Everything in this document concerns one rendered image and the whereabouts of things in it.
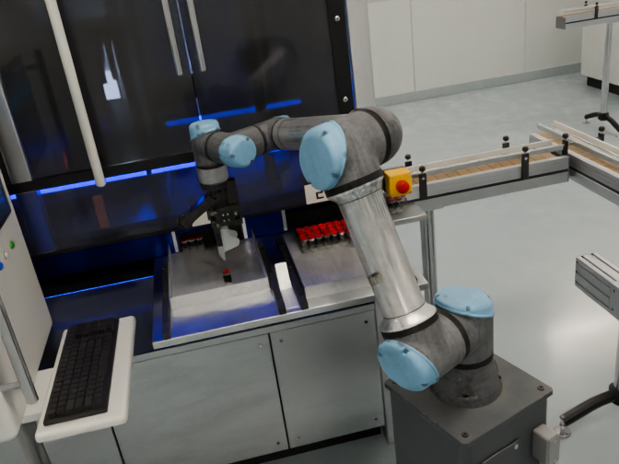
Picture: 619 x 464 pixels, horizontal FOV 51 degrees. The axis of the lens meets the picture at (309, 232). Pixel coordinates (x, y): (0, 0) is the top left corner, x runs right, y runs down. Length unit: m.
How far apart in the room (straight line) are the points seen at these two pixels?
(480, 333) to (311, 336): 0.91
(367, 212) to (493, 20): 6.04
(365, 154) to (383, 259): 0.20
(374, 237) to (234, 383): 1.11
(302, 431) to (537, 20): 5.77
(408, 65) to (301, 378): 5.02
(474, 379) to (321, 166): 0.55
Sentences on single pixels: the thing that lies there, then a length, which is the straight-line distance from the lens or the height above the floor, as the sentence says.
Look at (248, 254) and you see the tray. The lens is 1.93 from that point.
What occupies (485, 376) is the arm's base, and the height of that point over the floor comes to 0.85.
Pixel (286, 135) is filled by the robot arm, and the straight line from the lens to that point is 1.51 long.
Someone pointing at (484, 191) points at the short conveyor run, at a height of 0.87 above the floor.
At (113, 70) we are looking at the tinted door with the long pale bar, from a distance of 1.81.
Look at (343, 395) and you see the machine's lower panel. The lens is 2.31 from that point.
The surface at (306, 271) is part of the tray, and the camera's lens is 1.78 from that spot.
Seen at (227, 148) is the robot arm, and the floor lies 1.30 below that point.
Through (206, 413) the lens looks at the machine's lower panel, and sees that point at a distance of 2.26.
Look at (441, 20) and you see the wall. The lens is 6.94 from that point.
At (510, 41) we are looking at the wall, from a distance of 7.29.
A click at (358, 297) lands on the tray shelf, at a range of 1.64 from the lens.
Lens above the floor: 1.72
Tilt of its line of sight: 25 degrees down
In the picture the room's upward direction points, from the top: 8 degrees counter-clockwise
